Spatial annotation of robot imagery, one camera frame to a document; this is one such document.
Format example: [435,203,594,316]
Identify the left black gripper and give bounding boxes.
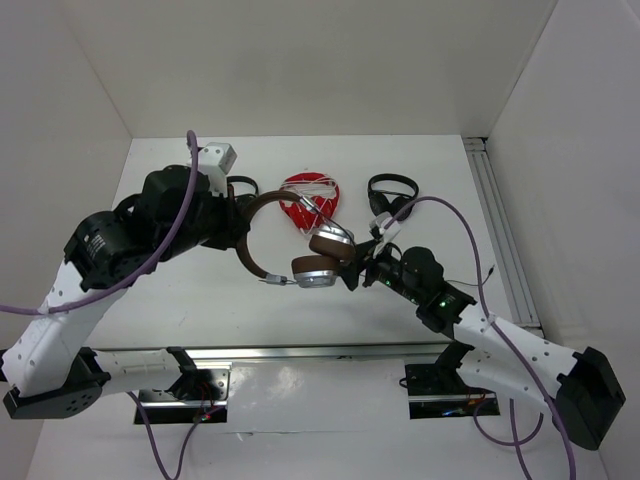
[158,180,249,262]

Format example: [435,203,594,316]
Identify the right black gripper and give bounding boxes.
[330,237,423,305]

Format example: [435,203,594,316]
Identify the thin black headphone cable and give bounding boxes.
[304,204,497,291]

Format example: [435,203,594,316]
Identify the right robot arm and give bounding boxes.
[340,241,626,451]

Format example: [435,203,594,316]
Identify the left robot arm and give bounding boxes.
[1,165,248,420]

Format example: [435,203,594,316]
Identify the left black headphones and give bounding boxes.
[227,175,260,209]

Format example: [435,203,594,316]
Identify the black headphones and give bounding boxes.
[367,173,420,222]
[227,175,260,209]

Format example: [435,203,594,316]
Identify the right black headphones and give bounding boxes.
[367,173,420,222]

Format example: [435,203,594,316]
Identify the red headphones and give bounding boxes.
[279,171,340,236]

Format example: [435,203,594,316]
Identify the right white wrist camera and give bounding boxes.
[369,212,401,257]

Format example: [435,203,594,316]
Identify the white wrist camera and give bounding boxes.
[197,142,237,197]
[369,212,401,257]

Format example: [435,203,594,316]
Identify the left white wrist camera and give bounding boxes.
[197,142,237,197]

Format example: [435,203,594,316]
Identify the white cable on red headphones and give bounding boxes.
[279,174,339,236]

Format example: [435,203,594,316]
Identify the aluminium rail front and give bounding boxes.
[94,340,451,363]

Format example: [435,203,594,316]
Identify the aluminium rail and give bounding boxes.
[462,137,543,335]
[94,340,451,363]

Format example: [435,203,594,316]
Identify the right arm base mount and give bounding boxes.
[398,363,500,420]

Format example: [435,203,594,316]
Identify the aluminium rail right side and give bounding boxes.
[462,137,543,335]

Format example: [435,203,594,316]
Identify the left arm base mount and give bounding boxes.
[137,361,231,425]

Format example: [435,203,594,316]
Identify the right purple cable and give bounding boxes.
[379,195,579,480]

